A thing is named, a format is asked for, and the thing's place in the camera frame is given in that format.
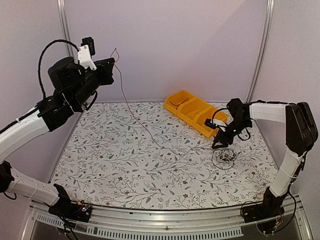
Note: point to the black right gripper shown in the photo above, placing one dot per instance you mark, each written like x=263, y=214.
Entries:
x=224, y=138

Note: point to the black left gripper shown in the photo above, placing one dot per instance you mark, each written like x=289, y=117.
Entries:
x=106, y=69

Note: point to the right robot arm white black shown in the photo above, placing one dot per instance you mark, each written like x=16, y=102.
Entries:
x=301, y=133

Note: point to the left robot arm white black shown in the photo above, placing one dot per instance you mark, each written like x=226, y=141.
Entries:
x=48, y=115

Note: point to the yellow bin near compartment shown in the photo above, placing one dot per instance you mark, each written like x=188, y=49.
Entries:
x=211, y=113

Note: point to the yellow bin compartment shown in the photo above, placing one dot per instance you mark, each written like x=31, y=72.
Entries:
x=211, y=113
x=190, y=110
x=173, y=102

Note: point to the yellow bin middle compartment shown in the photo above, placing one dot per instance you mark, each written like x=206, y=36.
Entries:
x=190, y=110

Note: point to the yellow bin far compartment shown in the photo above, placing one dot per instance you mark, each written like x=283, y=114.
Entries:
x=173, y=102

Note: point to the floral patterned table mat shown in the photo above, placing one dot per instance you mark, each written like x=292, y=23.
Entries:
x=138, y=155

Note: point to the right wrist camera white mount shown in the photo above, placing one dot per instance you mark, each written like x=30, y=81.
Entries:
x=215, y=123

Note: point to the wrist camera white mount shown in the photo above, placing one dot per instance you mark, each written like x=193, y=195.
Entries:
x=85, y=53
x=215, y=123

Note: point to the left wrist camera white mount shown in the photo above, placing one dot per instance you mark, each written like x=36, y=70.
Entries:
x=85, y=53

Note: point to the left aluminium frame post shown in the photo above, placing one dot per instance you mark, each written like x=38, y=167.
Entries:
x=66, y=25

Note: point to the aluminium frame post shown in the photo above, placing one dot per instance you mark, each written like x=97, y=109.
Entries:
x=262, y=49
x=66, y=25

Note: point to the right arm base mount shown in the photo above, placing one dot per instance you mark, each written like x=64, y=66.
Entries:
x=271, y=210

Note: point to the aluminium front rail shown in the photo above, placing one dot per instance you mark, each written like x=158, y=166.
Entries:
x=222, y=223

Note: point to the right aluminium frame post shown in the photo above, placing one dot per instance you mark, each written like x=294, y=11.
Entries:
x=262, y=49

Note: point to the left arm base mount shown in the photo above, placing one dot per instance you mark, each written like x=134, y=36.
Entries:
x=67, y=209

